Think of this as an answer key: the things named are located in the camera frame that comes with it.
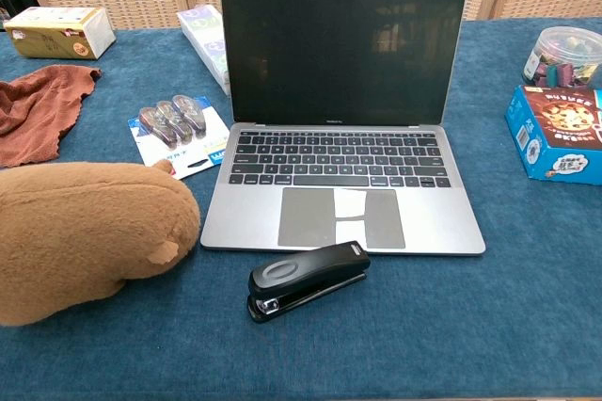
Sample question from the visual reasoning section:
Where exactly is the grey laptop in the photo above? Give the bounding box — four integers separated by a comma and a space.
199, 0, 487, 257

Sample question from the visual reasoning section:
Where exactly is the black stapler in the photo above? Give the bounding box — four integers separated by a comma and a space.
246, 240, 372, 325

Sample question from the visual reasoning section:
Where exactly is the correction tape blister pack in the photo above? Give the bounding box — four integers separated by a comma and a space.
126, 93, 231, 181

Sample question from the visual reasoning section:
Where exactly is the white tissue pack purple green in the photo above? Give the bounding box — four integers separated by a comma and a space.
176, 4, 232, 97

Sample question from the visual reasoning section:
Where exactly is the blue table cover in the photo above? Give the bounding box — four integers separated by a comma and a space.
0, 17, 602, 396

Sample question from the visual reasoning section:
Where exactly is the brown plush toy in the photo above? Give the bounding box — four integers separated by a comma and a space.
0, 159, 202, 328

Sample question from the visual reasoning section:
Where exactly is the blue cookie box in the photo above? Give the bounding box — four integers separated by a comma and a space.
504, 85, 602, 185

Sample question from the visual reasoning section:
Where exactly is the brown cloth towel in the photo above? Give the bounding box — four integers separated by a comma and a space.
0, 64, 103, 169

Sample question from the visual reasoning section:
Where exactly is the yellow cardboard box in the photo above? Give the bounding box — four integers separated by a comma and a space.
3, 6, 118, 61

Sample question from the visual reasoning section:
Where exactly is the clear jar of binder clips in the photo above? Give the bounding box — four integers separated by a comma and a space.
519, 26, 602, 90

